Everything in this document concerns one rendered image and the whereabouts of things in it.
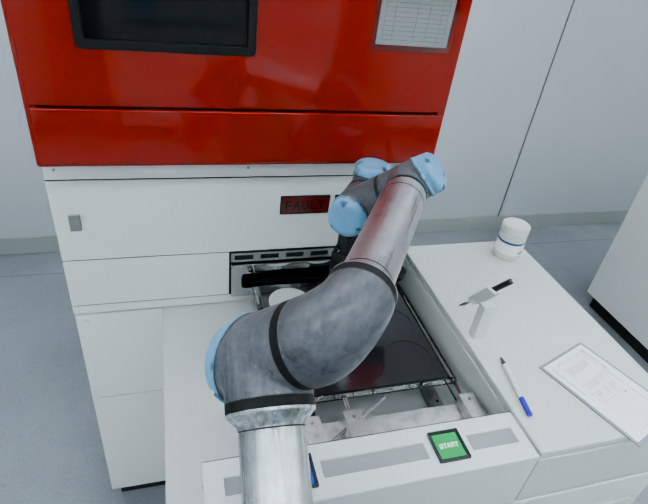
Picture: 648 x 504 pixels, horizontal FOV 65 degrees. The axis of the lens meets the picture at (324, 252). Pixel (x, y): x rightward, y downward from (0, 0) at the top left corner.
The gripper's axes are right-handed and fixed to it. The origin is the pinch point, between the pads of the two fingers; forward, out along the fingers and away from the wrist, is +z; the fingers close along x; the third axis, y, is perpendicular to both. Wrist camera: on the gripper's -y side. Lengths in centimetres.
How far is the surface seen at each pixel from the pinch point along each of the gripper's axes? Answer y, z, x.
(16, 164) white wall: 187, 41, -62
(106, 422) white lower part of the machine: 59, 50, 27
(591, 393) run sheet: -50, -6, 10
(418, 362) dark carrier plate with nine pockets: -17.9, 1.4, 11.2
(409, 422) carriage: -20.0, 3.2, 25.6
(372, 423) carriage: -13.5, 3.2, 29.1
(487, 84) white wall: -4, -4, -207
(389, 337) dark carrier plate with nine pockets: -10.1, 1.4, 6.8
